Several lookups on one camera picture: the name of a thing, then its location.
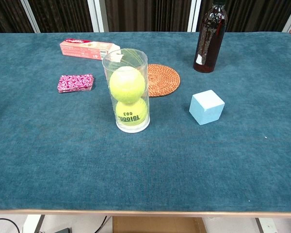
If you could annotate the yellow tennis ball black print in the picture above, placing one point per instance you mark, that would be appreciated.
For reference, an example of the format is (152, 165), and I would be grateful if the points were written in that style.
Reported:
(131, 114)

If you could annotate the clear plastic ball tube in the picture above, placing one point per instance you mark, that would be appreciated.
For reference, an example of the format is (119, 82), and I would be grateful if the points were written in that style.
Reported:
(133, 129)

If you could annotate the plain yellow tennis ball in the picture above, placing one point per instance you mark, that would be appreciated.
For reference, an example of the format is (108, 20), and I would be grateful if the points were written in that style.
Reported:
(127, 85)

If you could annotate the round woven rattan coaster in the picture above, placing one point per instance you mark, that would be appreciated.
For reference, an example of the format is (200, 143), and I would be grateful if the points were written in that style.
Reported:
(165, 80)

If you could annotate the teal velvet table cloth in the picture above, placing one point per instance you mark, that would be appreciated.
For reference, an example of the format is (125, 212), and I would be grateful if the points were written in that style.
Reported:
(160, 170)

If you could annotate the light blue foam cube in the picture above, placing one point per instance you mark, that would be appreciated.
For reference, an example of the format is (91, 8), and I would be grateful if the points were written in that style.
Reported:
(206, 109)

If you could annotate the red white toothpaste box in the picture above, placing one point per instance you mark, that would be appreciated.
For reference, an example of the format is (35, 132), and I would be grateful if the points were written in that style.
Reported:
(80, 49)

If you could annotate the dark pleated curtain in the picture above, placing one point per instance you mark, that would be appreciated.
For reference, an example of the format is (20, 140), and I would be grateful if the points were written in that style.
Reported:
(148, 14)

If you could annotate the dark brown glass bottle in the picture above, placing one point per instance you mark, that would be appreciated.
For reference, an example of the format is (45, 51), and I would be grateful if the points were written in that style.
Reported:
(209, 36)

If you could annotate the brown cardboard box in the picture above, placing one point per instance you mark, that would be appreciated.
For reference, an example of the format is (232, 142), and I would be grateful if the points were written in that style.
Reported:
(155, 224)

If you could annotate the grey floor box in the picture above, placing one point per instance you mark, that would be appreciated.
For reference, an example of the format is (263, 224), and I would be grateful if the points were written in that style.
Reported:
(63, 230)

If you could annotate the white table leg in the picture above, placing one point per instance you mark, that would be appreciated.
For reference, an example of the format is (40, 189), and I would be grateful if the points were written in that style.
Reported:
(266, 225)
(32, 224)

